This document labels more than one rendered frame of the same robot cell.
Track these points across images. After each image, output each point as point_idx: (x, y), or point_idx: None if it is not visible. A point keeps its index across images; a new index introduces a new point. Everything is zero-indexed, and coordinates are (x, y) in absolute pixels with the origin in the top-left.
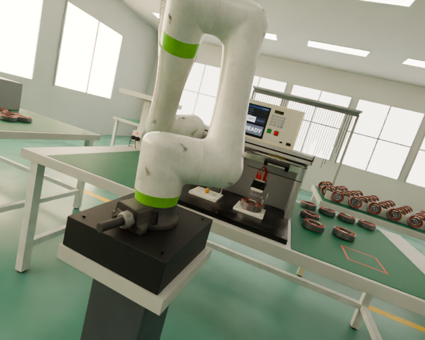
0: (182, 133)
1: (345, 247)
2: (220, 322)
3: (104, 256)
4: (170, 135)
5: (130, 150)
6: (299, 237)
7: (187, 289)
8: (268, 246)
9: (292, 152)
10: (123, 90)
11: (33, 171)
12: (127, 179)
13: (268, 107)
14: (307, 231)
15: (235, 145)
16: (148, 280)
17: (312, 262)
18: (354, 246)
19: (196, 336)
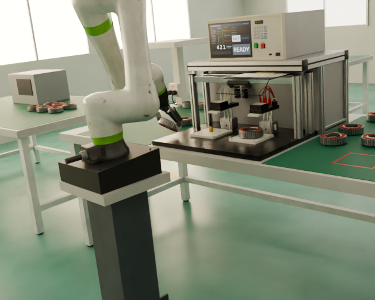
0: None
1: (353, 154)
2: (280, 276)
3: (77, 180)
4: (96, 94)
5: None
6: (292, 153)
7: (250, 250)
8: (240, 166)
9: (280, 62)
10: None
11: (72, 150)
12: (137, 137)
13: (247, 20)
14: (318, 146)
15: (139, 87)
16: (95, 186)
17: (277, 171)
18: (374, 151)
19: (244, 286)
